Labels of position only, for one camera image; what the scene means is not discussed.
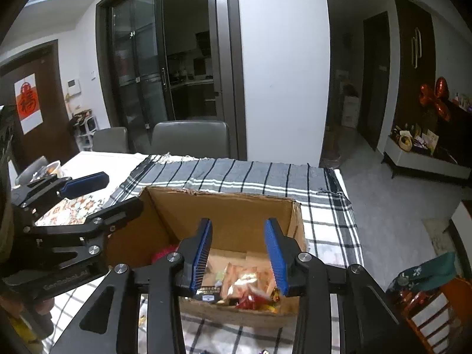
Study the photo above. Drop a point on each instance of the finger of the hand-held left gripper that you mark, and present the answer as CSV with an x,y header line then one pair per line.
x,y
121,210
86,184

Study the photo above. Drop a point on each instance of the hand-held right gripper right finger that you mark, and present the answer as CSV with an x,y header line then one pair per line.
x,y
276,261

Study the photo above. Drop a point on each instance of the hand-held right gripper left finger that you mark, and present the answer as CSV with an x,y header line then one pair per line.
x,y
201,258

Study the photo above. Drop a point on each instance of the beige orange snack packet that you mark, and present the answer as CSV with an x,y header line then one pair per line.
x,y
243,276

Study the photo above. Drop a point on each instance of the red round snack packet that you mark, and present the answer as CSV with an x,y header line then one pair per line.
x,y
254,300

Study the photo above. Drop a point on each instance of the brown cardboard box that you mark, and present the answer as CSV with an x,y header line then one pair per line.
x,y
228,214

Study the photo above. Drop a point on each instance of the person's left hand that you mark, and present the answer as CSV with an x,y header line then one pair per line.
x,y
45,305

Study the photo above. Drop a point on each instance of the patterned tile table runner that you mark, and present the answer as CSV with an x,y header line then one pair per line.
x,y
73,206

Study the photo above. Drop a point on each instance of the white printed table cover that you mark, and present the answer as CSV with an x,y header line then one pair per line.
x,y
103,162

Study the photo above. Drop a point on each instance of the narrow grey dining chair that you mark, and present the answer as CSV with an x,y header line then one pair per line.
x,y
110,140

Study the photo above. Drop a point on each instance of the white shoe rack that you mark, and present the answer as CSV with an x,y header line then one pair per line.
x,y
84,129

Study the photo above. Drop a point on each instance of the grey bowl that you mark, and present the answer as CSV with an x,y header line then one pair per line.
x,y
27,171

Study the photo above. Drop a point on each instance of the dark wooden entrance door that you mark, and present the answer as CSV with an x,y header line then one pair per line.
x,y
51,118

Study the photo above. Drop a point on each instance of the grey plaid tablecloth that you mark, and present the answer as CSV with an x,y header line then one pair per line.
x,y
258,177

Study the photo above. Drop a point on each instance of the red white door poster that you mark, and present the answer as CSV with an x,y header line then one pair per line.
x,y
28,105

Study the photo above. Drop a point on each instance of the wide grey dining chair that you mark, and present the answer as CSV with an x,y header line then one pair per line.
x,y
190,138

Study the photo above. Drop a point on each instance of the glass sliding door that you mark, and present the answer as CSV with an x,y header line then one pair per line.
x,y
136,62

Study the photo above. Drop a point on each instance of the green cloth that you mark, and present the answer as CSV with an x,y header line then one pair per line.
x,y
427,271

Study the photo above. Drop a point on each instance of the white carton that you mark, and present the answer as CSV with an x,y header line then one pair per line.
x,y
350,110

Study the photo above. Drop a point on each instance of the wooden slat chair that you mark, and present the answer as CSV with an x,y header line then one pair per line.
x,y
442,313

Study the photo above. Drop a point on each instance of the woven basket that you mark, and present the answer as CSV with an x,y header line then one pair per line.
x,y
405,143

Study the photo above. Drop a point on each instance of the white low cabinet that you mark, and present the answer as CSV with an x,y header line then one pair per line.
x,y
427,164

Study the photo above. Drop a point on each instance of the silver refrigerator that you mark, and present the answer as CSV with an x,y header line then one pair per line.
x,y
221,44

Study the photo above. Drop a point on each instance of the dark interior door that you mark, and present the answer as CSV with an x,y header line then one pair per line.
x,y
374,81

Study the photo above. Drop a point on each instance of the dark sideboard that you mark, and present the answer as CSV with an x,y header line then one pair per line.
x,y
457,132

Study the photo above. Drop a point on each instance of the red foil balloon cluster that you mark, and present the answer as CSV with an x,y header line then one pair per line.
x,y
435,99

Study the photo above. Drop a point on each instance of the white wall intercom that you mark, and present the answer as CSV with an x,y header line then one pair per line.
x,y
73,87

